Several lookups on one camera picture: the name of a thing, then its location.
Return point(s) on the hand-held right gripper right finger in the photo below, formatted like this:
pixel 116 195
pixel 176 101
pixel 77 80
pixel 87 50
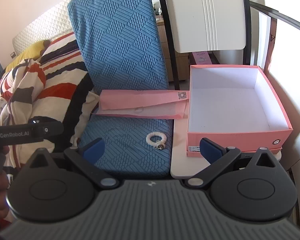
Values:
pixel 210 150

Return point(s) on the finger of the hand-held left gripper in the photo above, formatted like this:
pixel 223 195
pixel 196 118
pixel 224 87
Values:
pixel 50 130

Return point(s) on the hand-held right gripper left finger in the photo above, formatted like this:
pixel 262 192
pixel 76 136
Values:
pixel 95 148

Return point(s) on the pink cardboard box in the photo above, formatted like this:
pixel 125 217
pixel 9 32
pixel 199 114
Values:
pixel 235 105

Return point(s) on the pink box lid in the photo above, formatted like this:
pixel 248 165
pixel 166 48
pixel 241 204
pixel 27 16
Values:
pixel 197 153

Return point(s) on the striped blanket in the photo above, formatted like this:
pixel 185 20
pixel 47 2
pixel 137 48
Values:
pixel 52 80

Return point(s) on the yellow plush pillow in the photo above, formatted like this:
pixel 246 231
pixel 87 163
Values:
pixel 27 53

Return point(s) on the small pink printed box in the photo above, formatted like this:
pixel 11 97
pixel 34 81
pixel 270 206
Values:
pixel 202 57

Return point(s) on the blue textured cushion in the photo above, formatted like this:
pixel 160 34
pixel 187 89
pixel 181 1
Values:
pixel 120 55

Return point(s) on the white quilted headboard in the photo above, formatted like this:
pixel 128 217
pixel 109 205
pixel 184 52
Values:
pixel 45 22

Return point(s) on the wooden cabinet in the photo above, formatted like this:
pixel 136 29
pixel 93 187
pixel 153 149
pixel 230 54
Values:
pixel 163 45

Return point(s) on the white plastic panel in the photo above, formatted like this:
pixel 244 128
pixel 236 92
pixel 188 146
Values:
pixel 207 17

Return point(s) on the wall socket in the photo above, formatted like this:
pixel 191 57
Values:
pixel 13 54

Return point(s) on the black curved rail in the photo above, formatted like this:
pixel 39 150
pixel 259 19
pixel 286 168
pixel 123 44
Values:
pixel 285 15

